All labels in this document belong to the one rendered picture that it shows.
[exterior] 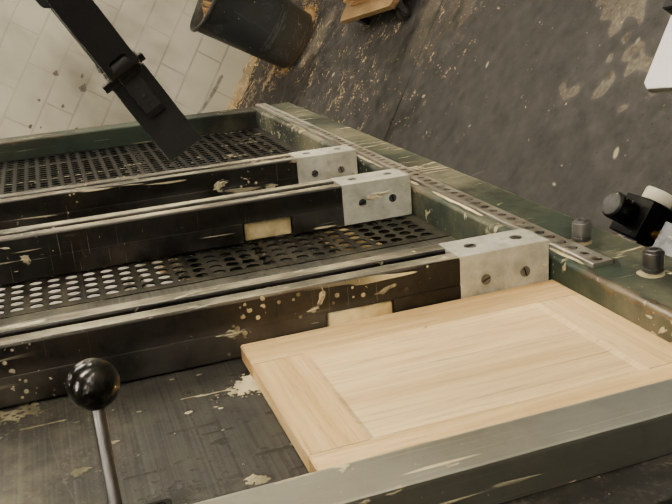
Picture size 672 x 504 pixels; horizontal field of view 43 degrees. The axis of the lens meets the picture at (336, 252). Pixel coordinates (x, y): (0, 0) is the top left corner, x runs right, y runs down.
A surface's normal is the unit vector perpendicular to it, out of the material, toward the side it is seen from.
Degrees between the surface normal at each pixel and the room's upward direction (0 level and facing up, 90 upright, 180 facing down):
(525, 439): 57
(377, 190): 90
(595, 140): 0
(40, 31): 90
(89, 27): 101
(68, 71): 90
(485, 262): 90
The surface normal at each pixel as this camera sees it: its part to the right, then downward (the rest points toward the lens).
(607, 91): -0.83, -0.37
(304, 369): -0.07, -0.95
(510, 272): 0.33, 0.27
